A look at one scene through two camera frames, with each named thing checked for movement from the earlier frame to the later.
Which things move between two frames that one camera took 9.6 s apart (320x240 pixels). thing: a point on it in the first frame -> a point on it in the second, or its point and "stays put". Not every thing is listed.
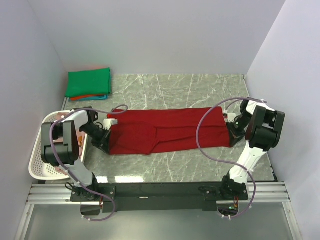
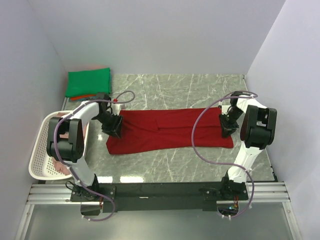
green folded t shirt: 89,82 stays put
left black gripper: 103,143 -> 115,128
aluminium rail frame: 55,194 stays put
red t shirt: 147,131 stays put
